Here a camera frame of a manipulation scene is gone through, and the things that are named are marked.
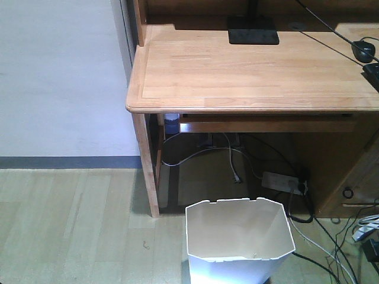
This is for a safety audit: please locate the white plastic trash bin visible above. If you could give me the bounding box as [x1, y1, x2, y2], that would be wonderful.
[185, 198, 296, 283]

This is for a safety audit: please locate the white and blue container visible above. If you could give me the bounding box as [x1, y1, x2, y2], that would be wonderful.
[164, 114, 180, 135]

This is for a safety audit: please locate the white power strip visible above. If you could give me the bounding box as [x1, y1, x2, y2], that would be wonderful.
[261, 172, 308, 195]

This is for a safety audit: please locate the black monitor stand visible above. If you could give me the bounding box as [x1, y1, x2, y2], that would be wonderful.
[227, 1, 280, 45]

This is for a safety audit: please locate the wooden desk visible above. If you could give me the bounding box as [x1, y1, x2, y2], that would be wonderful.
[126, 1, 378, 217]

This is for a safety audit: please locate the black computer mouse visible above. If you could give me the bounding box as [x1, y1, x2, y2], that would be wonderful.
[351, 40, 376, 63]

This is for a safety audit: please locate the black keyboard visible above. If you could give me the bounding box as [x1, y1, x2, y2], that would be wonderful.
[362, 63, 379, 91]

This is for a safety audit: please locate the grey cable under desk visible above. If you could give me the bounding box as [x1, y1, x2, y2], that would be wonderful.
[161, 132, 264, 180]

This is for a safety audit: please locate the white plug cable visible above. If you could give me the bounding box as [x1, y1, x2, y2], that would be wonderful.
[221, 133, 242, 184]

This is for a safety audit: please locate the black cable on desk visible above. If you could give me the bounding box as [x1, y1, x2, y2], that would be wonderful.
[296, 0, 379, 64]

